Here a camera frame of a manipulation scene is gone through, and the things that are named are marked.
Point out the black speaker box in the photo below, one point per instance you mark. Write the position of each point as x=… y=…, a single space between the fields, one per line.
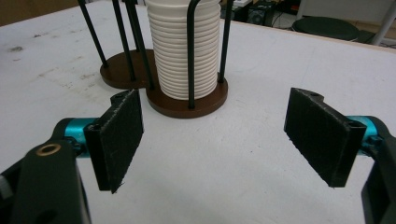
x=260 y=14

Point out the round black stool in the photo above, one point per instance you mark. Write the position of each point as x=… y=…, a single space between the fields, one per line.
x=325 y=27

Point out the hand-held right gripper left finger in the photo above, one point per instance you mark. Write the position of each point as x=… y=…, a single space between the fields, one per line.
x=116 y=141

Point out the white metal stand leg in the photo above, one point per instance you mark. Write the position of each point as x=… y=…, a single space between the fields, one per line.
x=384 y=23

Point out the stack of white paper cups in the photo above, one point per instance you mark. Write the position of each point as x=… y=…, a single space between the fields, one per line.
x=183 y=49

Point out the brown cup holder rack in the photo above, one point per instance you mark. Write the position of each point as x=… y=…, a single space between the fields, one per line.
x=174 y=93

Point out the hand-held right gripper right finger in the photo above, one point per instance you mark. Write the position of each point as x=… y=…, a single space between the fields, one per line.
x=323 y=137

